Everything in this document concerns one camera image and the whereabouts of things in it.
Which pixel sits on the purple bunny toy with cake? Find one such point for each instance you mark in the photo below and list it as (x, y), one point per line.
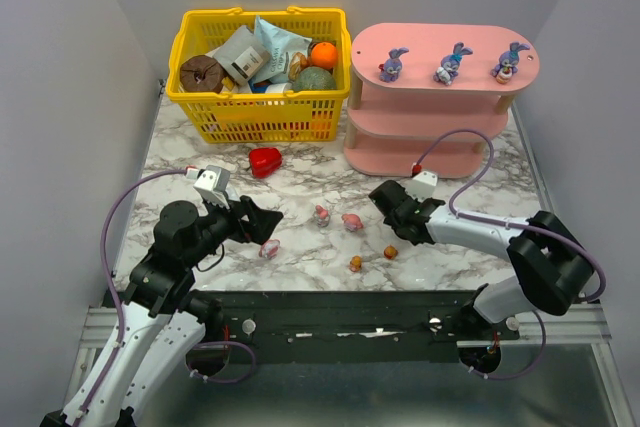
(508, 62)

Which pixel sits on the light blue cassava chips bag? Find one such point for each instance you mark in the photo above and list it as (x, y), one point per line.
(288, 53)

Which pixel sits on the orange bear toy left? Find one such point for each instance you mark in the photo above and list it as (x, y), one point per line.
(355, 264)

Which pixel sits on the yellow plastic shopping basket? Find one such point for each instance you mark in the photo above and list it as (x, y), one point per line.
(306, 116)

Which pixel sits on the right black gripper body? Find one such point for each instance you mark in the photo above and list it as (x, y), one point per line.
(400, 210)

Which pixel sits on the green toy melon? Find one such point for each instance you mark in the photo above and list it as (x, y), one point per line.
(314, 78)

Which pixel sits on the grey paper pouch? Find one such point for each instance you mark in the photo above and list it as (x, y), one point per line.
(242, 55)

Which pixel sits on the pink white toy figure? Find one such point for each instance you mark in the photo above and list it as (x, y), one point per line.
(269, 249)

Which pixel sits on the orange bear toy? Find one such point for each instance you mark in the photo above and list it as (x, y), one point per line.
(355, 264)
(390, 252)

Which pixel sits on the orange bear toy upper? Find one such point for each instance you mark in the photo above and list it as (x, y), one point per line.
(390, 252)

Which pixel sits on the pink bunny toy standing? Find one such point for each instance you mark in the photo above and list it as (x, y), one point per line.
(322, 216)

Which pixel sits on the pink toy figure lying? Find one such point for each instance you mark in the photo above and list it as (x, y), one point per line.
(352, 222)

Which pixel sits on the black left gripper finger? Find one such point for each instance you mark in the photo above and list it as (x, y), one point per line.
(259, 235)
(252, 215)

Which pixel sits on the orange toy fruit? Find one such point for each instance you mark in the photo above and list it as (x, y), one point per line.
(324, 55)

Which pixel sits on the purple bunny toy blue bow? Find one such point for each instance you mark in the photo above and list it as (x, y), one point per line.
(449, 66)

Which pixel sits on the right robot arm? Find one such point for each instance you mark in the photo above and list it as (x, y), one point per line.
(550, 267)

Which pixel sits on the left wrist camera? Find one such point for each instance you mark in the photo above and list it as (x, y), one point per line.
(213, 185)

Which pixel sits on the pink three-tier shelf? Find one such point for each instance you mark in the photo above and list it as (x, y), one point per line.
(392, 126)

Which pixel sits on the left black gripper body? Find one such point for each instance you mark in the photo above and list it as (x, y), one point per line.
(245, 220)

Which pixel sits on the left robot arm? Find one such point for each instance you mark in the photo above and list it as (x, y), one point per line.
(161, 317)

